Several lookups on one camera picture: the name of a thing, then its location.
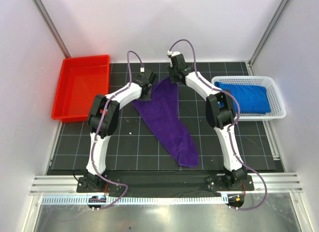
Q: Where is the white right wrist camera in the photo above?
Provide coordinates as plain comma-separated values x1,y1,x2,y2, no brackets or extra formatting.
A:
167,51,180,58

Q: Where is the red plastic bin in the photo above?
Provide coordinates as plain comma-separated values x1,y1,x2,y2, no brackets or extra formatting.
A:
51,55,110,123

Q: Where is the aluminium front rail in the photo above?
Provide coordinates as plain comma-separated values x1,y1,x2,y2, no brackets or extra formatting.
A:
29,172,303,206

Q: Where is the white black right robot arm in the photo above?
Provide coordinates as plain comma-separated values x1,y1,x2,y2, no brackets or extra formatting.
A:
167,51,248,190

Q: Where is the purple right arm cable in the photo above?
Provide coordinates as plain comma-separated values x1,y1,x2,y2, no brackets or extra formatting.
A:
169,39,269,212

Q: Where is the right aluminium corner post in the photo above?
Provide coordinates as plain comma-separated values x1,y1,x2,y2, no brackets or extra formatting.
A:
249,0,291,67

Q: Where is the white plastic mesh basket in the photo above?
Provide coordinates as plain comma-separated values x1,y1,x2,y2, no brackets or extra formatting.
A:
211,76,287,121

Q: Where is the blue towel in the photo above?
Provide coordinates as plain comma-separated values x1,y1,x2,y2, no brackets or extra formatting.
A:
214,82,271,114

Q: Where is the aluminium corner post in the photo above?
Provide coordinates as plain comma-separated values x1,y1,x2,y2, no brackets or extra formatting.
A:
249,0,291,67
32,0,71,58

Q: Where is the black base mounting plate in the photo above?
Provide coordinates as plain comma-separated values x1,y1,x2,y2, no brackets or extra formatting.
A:
77,170,254,194

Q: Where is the purple towel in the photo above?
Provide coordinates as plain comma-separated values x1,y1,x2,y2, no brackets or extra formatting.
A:
132,77,199,167

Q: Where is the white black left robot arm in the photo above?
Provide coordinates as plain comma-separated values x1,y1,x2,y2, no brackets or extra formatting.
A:
83,68,157,192

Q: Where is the left aluminium corner post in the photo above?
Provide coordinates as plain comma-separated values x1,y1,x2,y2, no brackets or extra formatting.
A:
32,0,71,58

